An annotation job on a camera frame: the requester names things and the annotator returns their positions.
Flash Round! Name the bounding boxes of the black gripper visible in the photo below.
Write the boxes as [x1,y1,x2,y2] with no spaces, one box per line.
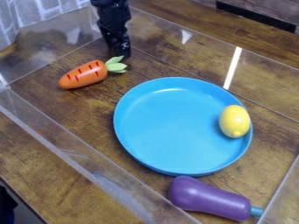
[90,0,131,59]

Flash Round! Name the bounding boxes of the orange toy carrot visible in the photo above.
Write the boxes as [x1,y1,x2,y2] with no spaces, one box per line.
[59,56,127,89]

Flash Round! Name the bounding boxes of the blue round tray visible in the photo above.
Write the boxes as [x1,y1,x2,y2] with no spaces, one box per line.
[114,77,253,177]

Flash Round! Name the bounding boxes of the white patterned curtain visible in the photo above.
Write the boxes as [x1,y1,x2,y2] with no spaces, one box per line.
[0,0,90,51]

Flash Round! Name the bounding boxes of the yellow toy lemon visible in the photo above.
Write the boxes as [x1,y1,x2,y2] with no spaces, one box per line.
[219,105,251,138]

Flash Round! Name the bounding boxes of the purple toy eggplant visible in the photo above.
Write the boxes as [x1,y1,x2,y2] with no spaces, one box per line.
[169,176,263,221]

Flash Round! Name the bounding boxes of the clear acrylic enclosure wall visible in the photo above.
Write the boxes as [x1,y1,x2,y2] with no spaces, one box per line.
[0,0,299,224]

